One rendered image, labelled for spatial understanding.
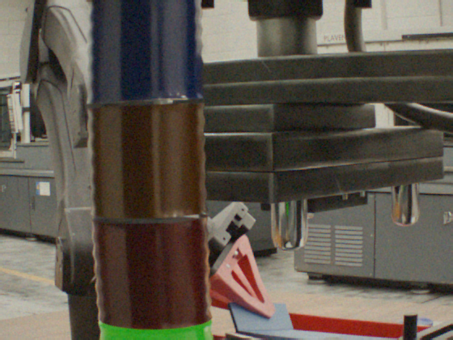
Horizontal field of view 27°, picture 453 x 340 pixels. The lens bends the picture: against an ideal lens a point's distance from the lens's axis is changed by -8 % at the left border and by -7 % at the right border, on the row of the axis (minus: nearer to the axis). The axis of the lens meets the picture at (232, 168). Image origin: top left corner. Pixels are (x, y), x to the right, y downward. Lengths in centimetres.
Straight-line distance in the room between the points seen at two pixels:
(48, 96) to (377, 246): 530
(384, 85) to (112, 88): 23
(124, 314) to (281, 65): 28
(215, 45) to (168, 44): 988
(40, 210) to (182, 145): 902
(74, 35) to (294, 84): 46
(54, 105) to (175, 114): 76
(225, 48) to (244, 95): 951
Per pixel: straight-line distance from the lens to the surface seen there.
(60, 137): 103
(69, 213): 97
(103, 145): 30
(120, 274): 30
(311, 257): 667
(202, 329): 31
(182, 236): 30
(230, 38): 1002
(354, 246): 640
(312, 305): 129
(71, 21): 101
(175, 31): 30
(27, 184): 948
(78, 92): 87
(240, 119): 56
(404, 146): 61
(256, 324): 89
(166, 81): 30
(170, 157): 30
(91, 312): 99
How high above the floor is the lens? 115
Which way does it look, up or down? 3 degrees down
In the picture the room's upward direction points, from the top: 2 degrees counter-clockwise
